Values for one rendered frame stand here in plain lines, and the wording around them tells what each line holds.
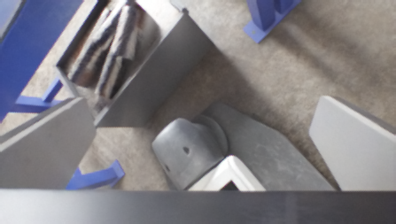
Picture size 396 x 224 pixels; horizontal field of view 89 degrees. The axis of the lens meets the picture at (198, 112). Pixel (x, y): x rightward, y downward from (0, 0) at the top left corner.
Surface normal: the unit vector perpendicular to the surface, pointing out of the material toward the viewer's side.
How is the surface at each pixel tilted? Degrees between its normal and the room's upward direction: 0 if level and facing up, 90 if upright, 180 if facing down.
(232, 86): 0
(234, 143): 0
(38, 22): 90
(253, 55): 0
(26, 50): 90
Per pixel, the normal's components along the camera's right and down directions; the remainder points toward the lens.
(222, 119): -0.40, -0.07
